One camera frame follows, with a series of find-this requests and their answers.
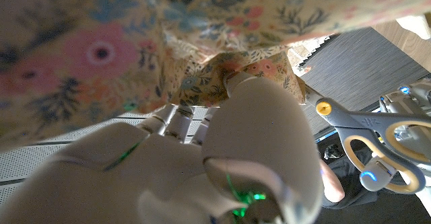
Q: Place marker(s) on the person's bare forearm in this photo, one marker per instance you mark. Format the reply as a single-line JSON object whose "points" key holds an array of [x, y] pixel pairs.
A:
{"points": [[331, 183]]}

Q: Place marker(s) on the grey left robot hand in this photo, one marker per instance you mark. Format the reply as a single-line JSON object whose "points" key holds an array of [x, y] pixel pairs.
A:
{"points": [[373, 177]]}

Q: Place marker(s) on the grey scissors with yellow grips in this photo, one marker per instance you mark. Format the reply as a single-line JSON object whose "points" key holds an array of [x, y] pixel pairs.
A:
{"points": [[357, 121]]}

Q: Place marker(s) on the person in dark clothes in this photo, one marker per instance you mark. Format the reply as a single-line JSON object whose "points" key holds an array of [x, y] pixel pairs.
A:
{"points": [[352, 177]]}

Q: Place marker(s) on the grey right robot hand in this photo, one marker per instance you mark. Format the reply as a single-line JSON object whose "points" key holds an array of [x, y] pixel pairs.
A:
{"points": [[151, 177]]}

